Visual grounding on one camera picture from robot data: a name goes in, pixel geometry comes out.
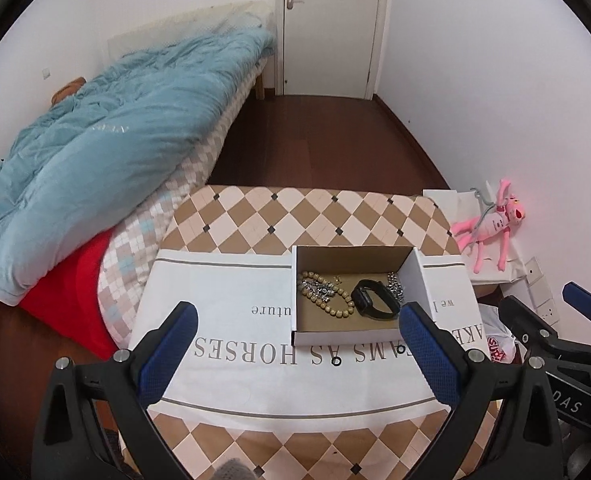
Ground black smart band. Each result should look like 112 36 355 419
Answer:
350 278 401 320

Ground white printed cloth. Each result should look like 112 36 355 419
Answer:
128 249 479 416

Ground checkered bedsheet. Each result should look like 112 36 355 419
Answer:
95 80 256 351

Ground white plastic bag red print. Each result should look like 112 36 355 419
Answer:
478 305 519 366

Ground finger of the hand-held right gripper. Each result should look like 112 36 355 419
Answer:
495 295 591 367
562 281 591 347

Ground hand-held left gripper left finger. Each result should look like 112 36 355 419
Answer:
32 301 199 480

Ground brown cushion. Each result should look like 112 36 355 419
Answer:
50 76 87 106

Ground white door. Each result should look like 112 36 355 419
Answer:
275 0 391 101

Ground thick silver chain bracelet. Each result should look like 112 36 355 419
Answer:
386 271 406 305

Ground wooden bead bracelet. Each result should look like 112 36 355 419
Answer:
300 271 353 318

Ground thin silver bracelet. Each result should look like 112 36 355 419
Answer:
300 279 337 297

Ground white cardboard box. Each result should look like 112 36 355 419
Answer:
290 245 436 347

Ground white paper bags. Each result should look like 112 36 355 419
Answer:
422 187 531 286

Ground red blanket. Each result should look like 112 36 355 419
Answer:
0 230 121 361

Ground pink plush toy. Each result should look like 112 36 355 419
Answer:
450 178 526 274

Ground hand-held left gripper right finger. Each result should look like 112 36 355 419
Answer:
399 301 564 480

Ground checkered table cover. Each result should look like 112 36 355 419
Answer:
125 185 481 480

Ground grey fuzzy cloth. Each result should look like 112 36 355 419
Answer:
210 456 258 480

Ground wooden bed leg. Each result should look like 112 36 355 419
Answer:
254 57 268 101

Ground blue quilt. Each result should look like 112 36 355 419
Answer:
0 26 278 306

